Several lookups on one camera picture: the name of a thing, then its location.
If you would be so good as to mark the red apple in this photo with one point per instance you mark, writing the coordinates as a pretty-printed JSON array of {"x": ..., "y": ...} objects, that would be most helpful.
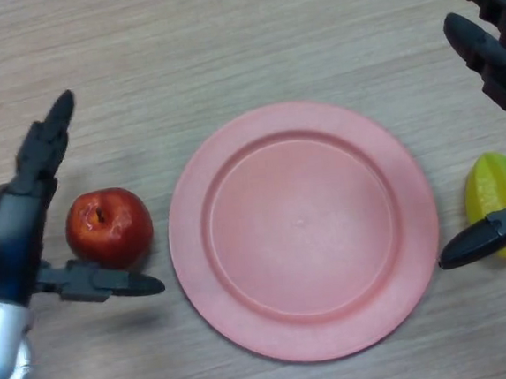
[{"x": 109, "y": 228}]

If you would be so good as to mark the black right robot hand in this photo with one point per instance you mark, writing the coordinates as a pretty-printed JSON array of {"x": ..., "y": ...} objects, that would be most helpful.
[{"x": 499, "y": 61}]

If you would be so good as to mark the yellow green starfruit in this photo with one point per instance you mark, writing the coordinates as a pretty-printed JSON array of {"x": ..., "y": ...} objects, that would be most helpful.
[{"x": 490, "y": 186}]

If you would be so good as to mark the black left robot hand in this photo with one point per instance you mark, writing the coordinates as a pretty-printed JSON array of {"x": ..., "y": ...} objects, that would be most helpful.
[{"x": 13, "y": 237}]

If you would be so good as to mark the pink plastic plate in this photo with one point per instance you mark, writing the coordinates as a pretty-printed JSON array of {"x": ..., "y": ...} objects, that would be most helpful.
[{"x": 303, "y": 230}]

